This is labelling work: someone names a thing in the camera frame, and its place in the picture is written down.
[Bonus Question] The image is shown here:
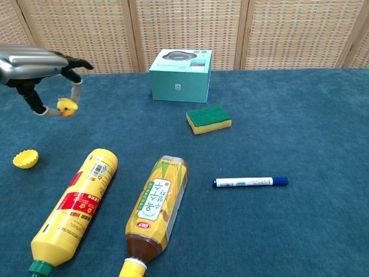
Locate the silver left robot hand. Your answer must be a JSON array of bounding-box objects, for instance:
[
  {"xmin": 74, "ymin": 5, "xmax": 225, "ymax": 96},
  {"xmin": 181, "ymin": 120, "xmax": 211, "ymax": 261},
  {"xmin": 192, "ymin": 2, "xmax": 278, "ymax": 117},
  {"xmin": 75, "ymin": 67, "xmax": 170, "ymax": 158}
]
[{"xmin": 0, "ymin": 44, "xmax": 95, "ymax": 118}]

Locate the small yellow rubber duck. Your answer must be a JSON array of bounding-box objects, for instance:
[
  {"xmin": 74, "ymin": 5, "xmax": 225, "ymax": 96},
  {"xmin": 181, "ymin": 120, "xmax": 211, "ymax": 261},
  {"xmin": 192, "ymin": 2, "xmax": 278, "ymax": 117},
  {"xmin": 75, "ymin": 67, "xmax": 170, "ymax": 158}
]
[{"xmin": 57, "ymin": 97, "xmax": 79, "ymax": 118}]

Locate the yellow fluted cup mold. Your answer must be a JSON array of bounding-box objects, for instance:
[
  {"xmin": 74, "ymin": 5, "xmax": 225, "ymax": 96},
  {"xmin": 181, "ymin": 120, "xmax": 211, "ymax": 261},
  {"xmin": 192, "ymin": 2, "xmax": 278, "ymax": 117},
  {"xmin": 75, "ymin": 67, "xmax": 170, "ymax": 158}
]
[{"xmin": 12, "ymin": 148, "xmax": 40, "ymax": 169}]

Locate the yellow bottle green cap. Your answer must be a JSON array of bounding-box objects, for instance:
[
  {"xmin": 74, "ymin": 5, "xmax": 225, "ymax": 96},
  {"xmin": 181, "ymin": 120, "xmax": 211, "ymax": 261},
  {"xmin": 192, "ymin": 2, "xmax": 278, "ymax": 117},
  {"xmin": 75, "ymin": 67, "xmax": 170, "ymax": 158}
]
[{"xmin": 28, "ymin": 148, "xmax": 119, "ymax": 275}]

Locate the teal product box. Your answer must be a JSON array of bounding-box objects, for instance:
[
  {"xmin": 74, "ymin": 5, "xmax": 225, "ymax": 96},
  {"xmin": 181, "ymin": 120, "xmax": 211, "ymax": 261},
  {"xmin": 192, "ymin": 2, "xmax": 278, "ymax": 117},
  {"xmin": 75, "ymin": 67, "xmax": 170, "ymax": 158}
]
[{"xmin": 149, "ymin": 48, "xmax": 213, "ymax": 103}]

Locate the woven wooden folding screen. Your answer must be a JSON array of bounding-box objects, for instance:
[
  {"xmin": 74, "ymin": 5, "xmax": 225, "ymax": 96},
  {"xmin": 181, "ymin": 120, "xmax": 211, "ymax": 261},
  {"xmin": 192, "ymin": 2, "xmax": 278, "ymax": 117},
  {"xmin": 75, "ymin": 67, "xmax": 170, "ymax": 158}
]
[{"xmin": 0, "ymin": 0, "xmax": 369, "ymax": 78}]

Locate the green and yellow sponge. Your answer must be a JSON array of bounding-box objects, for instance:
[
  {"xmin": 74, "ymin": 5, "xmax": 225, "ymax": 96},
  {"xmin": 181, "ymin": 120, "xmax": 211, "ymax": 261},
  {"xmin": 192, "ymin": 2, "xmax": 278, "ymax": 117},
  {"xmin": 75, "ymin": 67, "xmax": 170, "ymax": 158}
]
[{"xmin": 186, "ymin": 104, "xmax": 232, "ymax": 136}]

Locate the corn tea bottle yellow cap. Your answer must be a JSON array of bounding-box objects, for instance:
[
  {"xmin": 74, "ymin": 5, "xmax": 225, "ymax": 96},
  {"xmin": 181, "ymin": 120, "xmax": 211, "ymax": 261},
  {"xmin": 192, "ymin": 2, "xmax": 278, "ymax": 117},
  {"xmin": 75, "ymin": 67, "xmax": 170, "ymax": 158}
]
[{"xmin": 118, "ymin": 155, "xmax": 189, "ymax": 277}]

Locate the blue and white marker pen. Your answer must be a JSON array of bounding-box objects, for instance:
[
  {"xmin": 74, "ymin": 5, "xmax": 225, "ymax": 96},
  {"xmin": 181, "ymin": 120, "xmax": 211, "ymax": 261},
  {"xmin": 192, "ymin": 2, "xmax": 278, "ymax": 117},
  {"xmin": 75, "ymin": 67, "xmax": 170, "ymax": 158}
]
[{"xmin": 212, "ymin": 176, "xmax": 290, "ymax": 189}]

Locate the teal table cloth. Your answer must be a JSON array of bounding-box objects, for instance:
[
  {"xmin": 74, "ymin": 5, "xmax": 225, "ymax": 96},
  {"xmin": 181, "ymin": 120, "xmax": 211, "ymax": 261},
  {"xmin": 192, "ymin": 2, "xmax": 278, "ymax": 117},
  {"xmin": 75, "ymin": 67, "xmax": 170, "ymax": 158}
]
[{"xmin": 0, "ymin": 68, "xmax": 369, "ymax": 277}]

